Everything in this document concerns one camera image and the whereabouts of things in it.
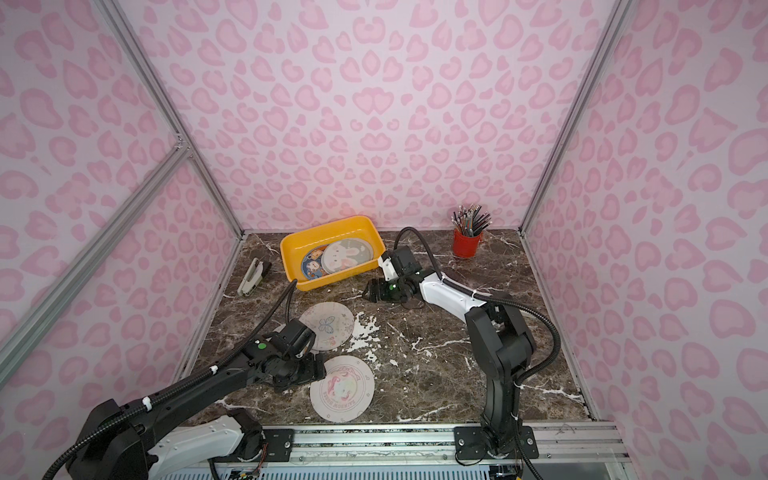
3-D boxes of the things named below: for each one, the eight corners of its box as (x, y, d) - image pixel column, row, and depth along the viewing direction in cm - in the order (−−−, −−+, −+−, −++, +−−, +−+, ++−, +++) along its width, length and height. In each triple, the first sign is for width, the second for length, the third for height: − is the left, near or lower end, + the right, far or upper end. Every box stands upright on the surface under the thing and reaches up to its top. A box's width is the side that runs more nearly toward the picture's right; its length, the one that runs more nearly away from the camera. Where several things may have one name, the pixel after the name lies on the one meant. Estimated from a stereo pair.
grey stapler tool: (236, 294, 104) (233, 290, 102) (257, 263, 113) (254, 257, 111) (252, 298, 103) (249, 293, 101) (272, 265, 112) (269, 260, 110)
